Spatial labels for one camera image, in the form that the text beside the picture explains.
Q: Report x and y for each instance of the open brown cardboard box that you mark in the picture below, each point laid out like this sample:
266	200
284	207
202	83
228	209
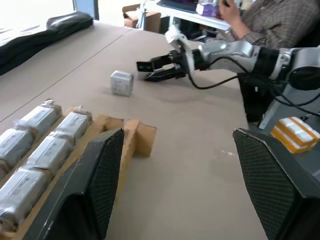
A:
150	20

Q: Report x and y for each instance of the person's bare hand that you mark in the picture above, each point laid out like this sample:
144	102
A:
228	12

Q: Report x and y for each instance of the cardboard divider tray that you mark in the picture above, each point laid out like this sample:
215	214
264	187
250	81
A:
140	140

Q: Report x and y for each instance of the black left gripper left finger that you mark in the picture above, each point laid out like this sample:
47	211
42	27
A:
100	175

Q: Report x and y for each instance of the black padded bag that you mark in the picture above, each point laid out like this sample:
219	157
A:
37	37

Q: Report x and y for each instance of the dark laptop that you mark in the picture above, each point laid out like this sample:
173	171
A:
178	5

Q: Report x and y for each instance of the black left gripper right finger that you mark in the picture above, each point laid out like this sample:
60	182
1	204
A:
270	180

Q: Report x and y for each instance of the person's plaid shirt torso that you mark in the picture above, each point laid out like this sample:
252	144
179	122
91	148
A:
277	22

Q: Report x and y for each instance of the purple and white box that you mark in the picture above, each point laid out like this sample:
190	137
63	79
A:
207	8

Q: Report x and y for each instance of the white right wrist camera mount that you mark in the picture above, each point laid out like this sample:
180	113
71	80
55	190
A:
178	37

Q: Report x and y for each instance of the orange and white box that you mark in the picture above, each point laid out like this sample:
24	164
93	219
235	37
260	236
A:
296	135

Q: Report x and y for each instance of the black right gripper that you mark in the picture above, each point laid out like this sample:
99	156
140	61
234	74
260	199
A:
180	63

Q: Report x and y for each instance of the white shelf desk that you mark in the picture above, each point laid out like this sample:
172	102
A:
197	21

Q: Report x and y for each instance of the small silver wrapped cube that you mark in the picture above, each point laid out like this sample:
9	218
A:
122	83

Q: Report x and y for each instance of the white boxed camera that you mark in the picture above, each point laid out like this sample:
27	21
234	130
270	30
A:
50	153
21	192
40	117
72	123
13	145

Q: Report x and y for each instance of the silver robot body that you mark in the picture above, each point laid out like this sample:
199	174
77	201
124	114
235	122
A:
287	107

